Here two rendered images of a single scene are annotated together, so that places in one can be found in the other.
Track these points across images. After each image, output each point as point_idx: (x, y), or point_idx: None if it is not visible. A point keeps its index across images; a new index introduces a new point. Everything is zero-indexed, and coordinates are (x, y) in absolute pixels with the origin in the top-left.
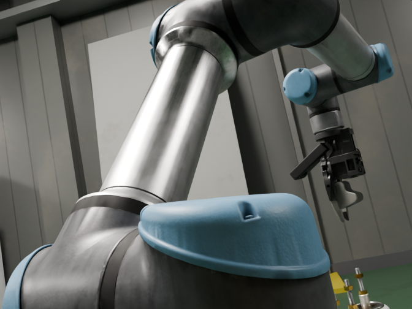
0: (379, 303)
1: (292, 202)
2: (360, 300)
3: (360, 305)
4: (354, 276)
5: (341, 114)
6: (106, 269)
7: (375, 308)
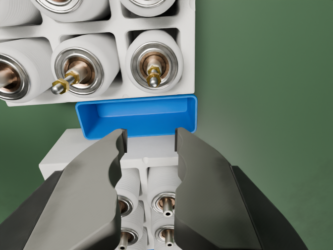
0: (167, 83)
1: None
2: (149, 63)
3: (161, 56)
4: (150, 72)
5: None
6: None
7: (138, 83)
